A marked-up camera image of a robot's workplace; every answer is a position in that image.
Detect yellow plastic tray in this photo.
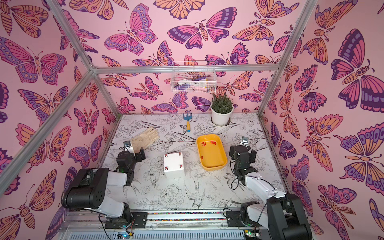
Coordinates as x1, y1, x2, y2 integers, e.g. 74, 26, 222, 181
197, 134, 228, 171

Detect white block with screws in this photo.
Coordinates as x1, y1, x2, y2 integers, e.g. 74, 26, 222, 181
164, 152, 185, 179

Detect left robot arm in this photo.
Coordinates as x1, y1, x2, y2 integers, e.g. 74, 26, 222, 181
61, 148, 146, 229

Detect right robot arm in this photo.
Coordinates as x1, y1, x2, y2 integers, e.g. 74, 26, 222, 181
229, 145, 313, 240

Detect red sleeves in tray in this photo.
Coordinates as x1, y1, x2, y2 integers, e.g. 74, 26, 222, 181
201, 141, 217, 147

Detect beige work glove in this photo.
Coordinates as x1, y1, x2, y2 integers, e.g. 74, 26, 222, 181
131, 127, 160, 153

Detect white pot green plant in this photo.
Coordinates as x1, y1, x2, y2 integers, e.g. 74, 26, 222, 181
211, 95, 234, 127

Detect blue yellow garden fork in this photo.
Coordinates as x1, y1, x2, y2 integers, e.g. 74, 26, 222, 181
183, 111, 192, 132

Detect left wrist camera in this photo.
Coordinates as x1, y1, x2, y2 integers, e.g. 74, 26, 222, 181
123, 141, 135, 154

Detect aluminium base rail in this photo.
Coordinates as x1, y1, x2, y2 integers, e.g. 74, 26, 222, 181
58, 205, 267, 240

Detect white wire basket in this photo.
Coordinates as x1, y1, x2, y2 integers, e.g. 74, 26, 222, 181
169, 61, 217, 95

